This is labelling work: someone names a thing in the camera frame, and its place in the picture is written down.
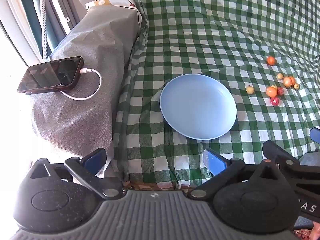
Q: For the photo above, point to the tan tag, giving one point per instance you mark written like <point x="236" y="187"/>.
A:
<point x="101" y="2"/>

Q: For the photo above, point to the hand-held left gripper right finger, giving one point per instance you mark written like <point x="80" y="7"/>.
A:
<point x="215" y="162"/>

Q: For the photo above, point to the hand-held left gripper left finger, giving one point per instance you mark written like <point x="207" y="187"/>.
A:
<point x="94" y="160"/>

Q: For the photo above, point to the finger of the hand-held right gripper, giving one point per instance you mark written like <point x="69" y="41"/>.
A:
<point x="316" y="134"/>
<point x="277" y="152"/>

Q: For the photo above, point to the small red fruit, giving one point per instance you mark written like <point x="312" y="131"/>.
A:
<point x="280" y="91"/>
<point x="274" y="101"/>

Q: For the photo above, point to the small yellow fruit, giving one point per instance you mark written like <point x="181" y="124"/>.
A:
<point x="296" y="86"/>
<point x="280" y="76"/>
<point x="250" y="89"/>

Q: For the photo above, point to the grey cloth covered furniture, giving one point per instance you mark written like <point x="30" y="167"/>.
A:
<point x="82" y="120"/>

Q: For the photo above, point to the light blue plate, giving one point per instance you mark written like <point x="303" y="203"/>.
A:
<point x="197" y="107"/>

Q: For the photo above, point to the small orange tangerine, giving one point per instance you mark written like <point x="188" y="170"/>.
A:
<point x="271" y="60"/>
<point x="270" y="91"/>
<point x="288" y="81"/>

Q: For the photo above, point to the person's blue jeans leg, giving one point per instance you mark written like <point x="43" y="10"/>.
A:
<point x="310" y="158"/>

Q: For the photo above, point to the black smartphone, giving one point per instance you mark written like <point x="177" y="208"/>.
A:
<point x="50" y="75"/>

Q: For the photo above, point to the green checked blanket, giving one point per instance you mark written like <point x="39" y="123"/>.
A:
<point x="200" y="30"/>

